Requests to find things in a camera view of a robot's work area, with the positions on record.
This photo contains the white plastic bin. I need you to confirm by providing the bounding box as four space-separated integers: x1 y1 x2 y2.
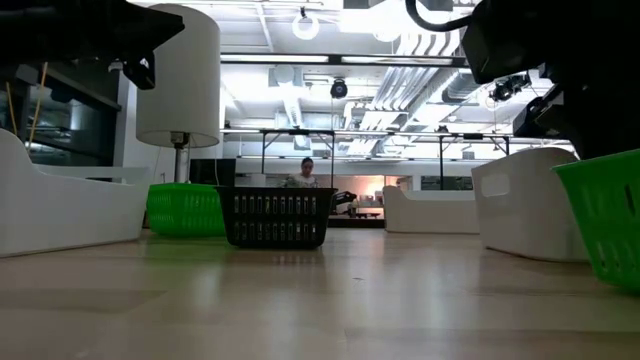
470 146 591 264
382 185 481 235
0 128 152 259

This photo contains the green plastic mesh basket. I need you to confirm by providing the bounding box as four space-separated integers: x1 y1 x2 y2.
146 182 227 238
551 148 640 294

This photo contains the black plastic mesh basket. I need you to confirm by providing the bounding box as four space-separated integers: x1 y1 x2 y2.
215 186 339 250

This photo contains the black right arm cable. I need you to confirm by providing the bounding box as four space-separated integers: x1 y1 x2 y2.
403 0 474 33

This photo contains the person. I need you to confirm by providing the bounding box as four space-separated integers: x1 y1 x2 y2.
282 156 321 190

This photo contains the black overhead camera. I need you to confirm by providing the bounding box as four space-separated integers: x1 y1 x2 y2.
329 77 350 100

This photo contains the black hanging device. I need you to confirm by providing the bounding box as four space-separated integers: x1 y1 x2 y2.
488 72 532 104

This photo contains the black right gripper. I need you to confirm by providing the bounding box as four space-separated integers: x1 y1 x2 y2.
459 0 640 161

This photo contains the black background rig frame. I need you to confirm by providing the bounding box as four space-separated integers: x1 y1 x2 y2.
259 128 337 190

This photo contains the black background monitor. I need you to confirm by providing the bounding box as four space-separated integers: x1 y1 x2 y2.
188 158 237 187

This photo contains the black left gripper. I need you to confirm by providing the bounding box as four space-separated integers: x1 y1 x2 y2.
54 0 186 91

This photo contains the yellow cable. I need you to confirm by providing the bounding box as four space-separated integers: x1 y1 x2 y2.
4 62 50 151

